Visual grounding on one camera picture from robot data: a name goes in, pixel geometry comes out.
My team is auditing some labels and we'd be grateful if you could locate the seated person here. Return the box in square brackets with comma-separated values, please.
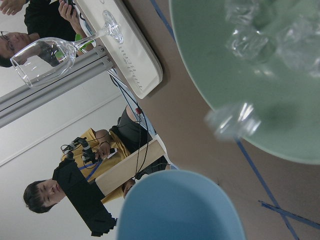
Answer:
[0, 0, 87, 68]

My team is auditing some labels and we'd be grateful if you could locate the cream bear tray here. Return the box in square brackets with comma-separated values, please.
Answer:
[74, 0, 163, 99]

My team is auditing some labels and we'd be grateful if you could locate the person in yellow shirt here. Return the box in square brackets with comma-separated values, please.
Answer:
[23, 104, 173, 237]

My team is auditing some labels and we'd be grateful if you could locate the light green bowl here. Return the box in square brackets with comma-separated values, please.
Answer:
[169, 0, 320, 165]

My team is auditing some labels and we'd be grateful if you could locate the falling clear ice cube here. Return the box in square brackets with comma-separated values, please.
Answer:
[204, 102, 261, 141]

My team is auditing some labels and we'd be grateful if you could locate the aluminium frame post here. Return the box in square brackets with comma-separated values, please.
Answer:
[0, 44, 116, 129]

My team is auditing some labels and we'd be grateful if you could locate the clear wine glass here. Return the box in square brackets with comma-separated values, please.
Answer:
[10, 10, 124, 88]

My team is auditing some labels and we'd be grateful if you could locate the light blue plastic cup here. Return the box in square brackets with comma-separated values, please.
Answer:
[116, 170, 246, 240]

